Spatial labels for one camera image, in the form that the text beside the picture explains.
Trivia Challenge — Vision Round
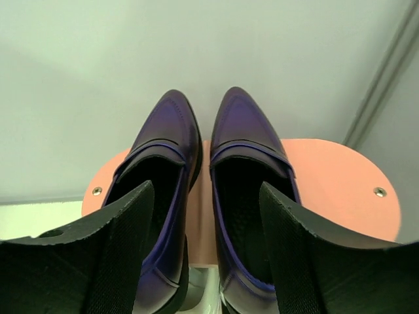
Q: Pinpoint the purple loafer shoe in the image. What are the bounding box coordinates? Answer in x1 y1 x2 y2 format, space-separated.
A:
103 90 203 313
209 87 301 313

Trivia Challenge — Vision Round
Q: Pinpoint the pink shoe shelf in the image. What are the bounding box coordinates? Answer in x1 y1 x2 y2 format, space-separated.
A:
81 137 402 266

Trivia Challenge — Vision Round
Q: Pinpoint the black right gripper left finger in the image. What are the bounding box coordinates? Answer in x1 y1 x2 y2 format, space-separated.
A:
1 181 154 313

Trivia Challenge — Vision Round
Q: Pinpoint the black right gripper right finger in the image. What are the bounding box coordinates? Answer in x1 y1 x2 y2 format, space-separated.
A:
259 183 418 313

